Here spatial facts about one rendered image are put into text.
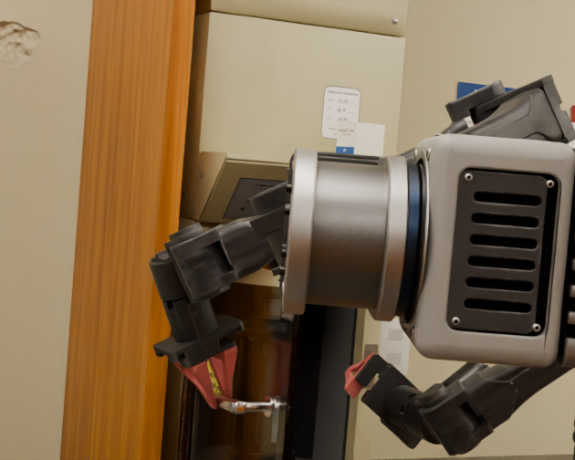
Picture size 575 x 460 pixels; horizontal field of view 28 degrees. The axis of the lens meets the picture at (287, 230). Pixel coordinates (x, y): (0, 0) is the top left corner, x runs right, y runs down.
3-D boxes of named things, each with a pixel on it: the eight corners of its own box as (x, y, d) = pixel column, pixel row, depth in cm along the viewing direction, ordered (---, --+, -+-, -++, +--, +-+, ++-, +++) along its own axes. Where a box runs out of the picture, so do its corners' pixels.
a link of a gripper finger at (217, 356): (184, 412, 146) (161, 345, 144) (232, 388, 149) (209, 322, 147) (206, 423, 140) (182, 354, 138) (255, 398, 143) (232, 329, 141)
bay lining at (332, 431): (147, 445, 191) (162, 235, 189) (289, 443, 201) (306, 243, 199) (192, 487, 168) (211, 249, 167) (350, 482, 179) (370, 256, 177)
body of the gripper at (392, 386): (386, 361, 159) (412, 372, 152) (433, 405, 163) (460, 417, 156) (357, 399, 158) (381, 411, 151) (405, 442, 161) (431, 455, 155)
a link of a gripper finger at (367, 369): (351, 342, 166) (381, 354, 157) (384, 372, 168) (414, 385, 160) (322, 379, 165) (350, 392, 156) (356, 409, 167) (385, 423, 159)
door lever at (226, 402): (241, 406, 149) (242, 386, 149) (274, 418, 141) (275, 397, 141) (203, 407, 147) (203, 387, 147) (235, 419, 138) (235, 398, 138)
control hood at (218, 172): (192, 220, 165) (197, 151, 165) (391, 232, 178) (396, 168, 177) (218, 226, 154) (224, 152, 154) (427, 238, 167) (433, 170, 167)
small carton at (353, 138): (334, 162, 169) (338, 121, 169) (362, 164, 172) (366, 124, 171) (353, 163, 165) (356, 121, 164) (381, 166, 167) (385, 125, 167)
